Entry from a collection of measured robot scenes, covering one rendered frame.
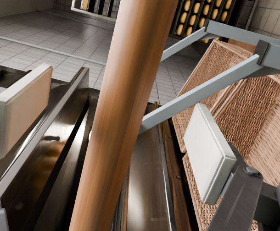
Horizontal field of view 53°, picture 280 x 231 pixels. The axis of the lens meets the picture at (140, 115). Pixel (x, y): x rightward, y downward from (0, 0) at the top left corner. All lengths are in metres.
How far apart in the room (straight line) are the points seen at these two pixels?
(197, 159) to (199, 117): 0.03
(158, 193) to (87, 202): 0.82
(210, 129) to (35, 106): 0.10
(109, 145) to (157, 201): 0.82
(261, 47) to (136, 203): 0.64
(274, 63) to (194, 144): 0.42
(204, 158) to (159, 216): 0.78
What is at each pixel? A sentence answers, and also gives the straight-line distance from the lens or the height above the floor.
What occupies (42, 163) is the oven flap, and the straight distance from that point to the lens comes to 0.96.
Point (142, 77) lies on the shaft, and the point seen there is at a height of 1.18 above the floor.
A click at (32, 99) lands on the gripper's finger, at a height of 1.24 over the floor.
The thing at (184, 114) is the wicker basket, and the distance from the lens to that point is 1.65.
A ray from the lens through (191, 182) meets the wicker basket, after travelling 1.10.
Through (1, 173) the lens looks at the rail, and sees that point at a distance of 0.77.
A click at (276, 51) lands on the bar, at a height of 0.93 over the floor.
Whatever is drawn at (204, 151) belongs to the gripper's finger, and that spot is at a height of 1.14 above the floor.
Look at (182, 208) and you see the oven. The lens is 1.02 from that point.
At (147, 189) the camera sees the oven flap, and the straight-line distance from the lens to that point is 1.04.
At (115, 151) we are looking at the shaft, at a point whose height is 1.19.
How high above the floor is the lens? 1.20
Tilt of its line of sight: 6 degrees down
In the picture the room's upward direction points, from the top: 76 degrees counter-clockwise
